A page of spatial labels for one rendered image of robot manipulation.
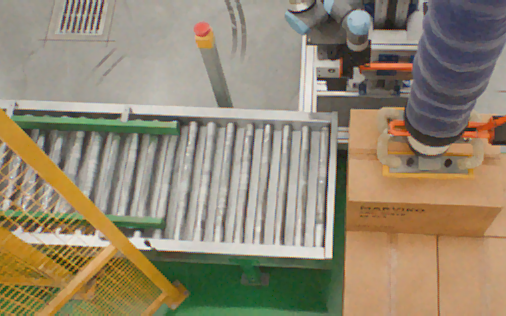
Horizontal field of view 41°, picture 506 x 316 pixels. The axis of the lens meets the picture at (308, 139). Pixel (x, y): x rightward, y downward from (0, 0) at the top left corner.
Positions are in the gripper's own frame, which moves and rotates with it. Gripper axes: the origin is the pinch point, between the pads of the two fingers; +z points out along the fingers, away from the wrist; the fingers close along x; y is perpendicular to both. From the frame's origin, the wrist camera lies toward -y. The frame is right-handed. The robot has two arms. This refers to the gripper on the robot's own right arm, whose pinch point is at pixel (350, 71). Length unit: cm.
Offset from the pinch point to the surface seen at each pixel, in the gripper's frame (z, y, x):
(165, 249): 56, -77, -58
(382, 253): 61, 16, -55
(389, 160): 2.5, 15.0, -36.0
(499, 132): -4, 54, -27
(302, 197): 61, -19, -31
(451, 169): 8, 38, -37
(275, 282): 115, -34, -58
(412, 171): 7.6, 23.9, -38.1
